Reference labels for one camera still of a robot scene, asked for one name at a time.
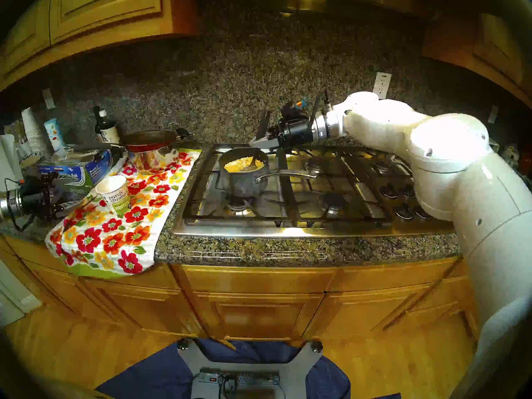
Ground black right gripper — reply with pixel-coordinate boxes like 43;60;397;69
249;118;315;150

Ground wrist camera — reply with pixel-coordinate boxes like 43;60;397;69
281;100;310;121
19;172;57;191

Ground white paper oats cup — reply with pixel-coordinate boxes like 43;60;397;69
96;175;131;218

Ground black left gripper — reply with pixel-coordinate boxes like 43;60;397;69
20;175;86;221

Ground blue foil box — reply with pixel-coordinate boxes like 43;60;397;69
38;149;113;189

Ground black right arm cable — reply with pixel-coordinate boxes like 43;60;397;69
308;91;331;124

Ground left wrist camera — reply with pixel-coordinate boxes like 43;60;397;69
19;172;57;191

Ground black cooking spoon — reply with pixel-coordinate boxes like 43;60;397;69
245;111;272;170

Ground stainless gas cooktop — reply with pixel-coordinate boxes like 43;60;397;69
172;143;456;239

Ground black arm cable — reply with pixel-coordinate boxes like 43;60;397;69
308;91;331;124
4;178;34;232

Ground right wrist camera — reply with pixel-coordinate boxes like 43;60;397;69
281;100;310;121

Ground white paper towel roll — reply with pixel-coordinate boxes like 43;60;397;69
0;134;20;187

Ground blue dotted paper cup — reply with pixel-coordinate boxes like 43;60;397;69
44;118;66;150

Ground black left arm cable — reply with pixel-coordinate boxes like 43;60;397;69
4;178;34;232

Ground wooden base cabinets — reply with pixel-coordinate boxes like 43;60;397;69
0;234;480;361

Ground wooden wall cabinet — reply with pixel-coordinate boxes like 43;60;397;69
421;10;532;108
0;0;200;91

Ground dark grey saucepan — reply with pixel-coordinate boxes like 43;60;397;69
218;148;318;199

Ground floral kitchen towel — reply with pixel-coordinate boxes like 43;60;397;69
45;149;203;277

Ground stack of white cups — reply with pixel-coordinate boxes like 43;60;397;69
21;107;52;158

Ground steel pan red rim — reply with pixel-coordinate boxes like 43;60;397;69
69;129;192;173

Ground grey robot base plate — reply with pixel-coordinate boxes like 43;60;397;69
177;338;324;399

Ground blue floor cloth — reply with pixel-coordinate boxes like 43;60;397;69
95;339;401;399

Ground cup of wooden sticks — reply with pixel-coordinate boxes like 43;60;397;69
9;120;34;157

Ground dark bottle white cap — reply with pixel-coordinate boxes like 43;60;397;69
100;110;120;144

